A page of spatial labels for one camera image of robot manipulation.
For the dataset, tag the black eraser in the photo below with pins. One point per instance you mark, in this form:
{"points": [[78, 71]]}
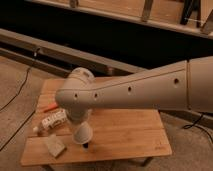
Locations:
{"points": [[86, 145]]}

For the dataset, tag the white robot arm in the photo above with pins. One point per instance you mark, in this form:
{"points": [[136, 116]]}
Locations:
{"points": [[185, 85]]}

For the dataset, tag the orange carrot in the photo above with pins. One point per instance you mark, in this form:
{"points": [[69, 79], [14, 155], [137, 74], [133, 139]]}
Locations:
{"points": [[50, 107]]}

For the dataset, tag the beige sponge block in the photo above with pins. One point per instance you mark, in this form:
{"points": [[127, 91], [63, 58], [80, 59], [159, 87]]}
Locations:
{"points": [[54, 145]]}

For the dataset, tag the wooden table board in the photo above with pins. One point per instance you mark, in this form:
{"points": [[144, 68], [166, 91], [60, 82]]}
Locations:
{"points": [[117, 134]]}

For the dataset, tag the white ceramic cup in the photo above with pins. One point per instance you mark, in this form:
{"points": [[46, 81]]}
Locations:
{"points": [[82, 133]]}

